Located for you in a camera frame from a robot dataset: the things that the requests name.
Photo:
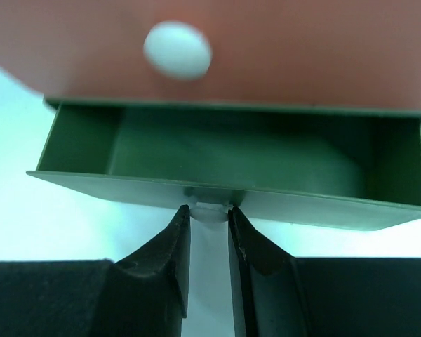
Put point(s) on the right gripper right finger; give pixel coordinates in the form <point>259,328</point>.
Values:
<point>277,294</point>

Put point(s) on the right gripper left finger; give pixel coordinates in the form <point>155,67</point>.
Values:
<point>143,294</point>

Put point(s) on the green drawer box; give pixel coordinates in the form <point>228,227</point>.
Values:
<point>353,169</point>

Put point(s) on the orange drawer box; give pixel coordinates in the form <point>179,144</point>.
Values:
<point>325,53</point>

